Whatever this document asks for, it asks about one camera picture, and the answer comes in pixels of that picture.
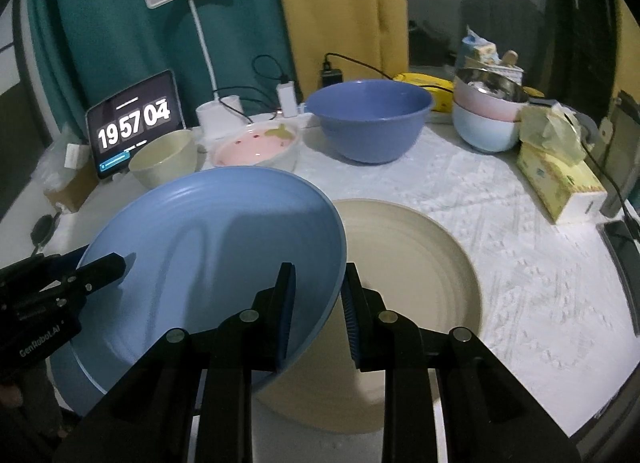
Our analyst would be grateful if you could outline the yellow tissue box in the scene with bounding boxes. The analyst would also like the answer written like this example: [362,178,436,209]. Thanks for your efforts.
[515,104,608,224]

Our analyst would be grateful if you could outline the white power strip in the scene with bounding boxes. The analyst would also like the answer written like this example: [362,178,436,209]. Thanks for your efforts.
[270,102,317,130]

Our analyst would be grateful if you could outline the pale blue bowl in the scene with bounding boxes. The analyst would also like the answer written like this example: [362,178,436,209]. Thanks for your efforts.
[452,104,523,154]

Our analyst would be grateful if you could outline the large blue bowl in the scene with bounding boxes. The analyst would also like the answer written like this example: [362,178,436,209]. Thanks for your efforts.
[305,80,434,164]

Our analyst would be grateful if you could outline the grey cloth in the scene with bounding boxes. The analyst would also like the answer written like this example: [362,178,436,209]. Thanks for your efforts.
[530,98,599,144]

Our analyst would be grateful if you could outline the yellow curtain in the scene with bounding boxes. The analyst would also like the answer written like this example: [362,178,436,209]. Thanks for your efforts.
[272,0,411,89]
[612,0,640,94]

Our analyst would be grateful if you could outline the white basket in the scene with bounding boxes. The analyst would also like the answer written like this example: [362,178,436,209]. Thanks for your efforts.
[465,56,526,83]

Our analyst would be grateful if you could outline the clear plastic bag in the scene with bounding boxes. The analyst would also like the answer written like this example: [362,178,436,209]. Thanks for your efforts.
[37,136,98,194]

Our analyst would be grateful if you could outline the tablet with clock display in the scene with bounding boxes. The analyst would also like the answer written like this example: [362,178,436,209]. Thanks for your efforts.
[85,70,187,180]

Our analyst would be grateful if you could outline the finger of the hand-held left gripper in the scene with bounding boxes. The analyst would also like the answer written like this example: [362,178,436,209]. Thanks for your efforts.
[75,253,126,298]

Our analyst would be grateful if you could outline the pink strawberry bowl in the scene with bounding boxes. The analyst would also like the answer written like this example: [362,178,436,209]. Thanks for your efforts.
[210,122,302,175]

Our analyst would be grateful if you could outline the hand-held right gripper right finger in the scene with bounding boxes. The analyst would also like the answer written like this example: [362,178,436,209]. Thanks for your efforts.
[341,263,583,463]

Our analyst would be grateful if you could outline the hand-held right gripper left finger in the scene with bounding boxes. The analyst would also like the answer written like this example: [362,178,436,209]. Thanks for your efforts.
[54,263,297,463]

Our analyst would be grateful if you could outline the cream bowl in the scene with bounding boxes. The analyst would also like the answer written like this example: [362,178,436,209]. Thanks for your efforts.
[129,130,197,189]

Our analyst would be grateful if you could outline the black smartphone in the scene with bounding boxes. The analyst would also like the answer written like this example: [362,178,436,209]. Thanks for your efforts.
[597,220,640,336]

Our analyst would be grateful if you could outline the cardboard box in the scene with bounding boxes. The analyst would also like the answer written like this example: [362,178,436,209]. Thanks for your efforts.
[42,163,98,214]

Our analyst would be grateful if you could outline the teal curtain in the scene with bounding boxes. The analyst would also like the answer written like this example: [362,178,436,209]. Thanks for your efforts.
[15,0,301,144]

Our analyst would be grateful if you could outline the light blue plate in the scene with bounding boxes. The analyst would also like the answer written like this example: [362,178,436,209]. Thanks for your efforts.
[50,168,348,394]

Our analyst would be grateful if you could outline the blue and white packet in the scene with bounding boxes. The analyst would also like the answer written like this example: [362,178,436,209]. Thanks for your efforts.
[460,26,497,64]

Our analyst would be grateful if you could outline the white charger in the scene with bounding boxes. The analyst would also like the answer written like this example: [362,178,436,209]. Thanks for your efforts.
[276,83,299,118]

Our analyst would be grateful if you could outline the black charger cable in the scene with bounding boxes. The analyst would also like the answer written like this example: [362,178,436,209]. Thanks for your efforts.
[322,53,401,81]

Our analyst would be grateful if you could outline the steel thermos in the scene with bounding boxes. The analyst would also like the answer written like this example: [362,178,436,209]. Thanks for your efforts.
[602,90,640,216]

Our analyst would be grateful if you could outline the black round puck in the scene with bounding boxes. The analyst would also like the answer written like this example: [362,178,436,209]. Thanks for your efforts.
[31,214,55,246]

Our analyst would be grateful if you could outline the beige plate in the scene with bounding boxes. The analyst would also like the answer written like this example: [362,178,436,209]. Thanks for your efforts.
[255,199,483,431]

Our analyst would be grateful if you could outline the black phone cable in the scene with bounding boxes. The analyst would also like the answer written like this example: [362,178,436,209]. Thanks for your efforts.
[580,138,633,224]

